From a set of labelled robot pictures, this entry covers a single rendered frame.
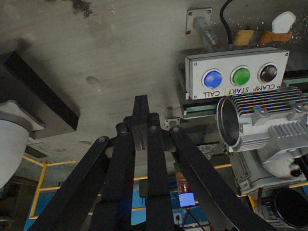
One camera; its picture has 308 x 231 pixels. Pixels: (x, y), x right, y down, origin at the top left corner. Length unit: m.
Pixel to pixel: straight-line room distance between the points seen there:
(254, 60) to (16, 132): 0.71
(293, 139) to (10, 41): 0.83
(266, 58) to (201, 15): 0.25
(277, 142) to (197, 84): 0.29
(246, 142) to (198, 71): 0.27
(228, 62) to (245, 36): 0.33
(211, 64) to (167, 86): 0.38
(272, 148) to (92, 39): 0.59
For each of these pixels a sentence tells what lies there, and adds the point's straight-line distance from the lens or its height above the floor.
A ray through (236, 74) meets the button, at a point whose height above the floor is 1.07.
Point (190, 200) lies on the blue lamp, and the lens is 0.70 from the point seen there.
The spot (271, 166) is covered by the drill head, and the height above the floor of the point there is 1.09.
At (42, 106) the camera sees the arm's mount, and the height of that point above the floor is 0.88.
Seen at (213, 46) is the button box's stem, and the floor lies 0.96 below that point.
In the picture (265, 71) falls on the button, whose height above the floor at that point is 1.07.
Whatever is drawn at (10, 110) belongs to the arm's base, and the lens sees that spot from 0.71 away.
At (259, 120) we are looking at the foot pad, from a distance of 0.46.
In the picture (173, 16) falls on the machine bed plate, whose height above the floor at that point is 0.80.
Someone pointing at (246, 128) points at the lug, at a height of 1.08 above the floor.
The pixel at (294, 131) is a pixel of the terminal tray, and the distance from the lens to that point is 0.53.
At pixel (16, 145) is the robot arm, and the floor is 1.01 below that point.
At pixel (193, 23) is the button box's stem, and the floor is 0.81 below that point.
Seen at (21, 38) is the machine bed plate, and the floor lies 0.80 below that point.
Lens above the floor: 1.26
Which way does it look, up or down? 36 degrees down
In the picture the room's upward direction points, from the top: 174 degrees clockwise
